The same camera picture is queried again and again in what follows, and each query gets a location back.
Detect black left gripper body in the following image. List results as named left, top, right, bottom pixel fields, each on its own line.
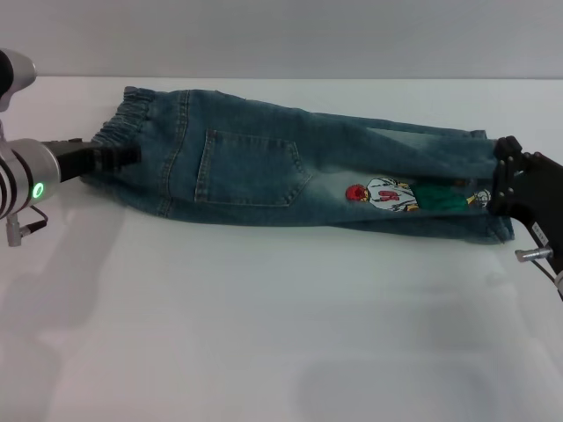
left=40, top=138, right=106, bottom=184

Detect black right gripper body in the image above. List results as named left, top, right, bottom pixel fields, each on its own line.
left=486, top=150, right=563, bottom=265

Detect blue denim shorts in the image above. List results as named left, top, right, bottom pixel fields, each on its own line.
left=81, top=85, right=515, bottom=245

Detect right arm cable with connector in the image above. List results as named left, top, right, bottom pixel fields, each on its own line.
left=515, top=247, right=560, bottom=283

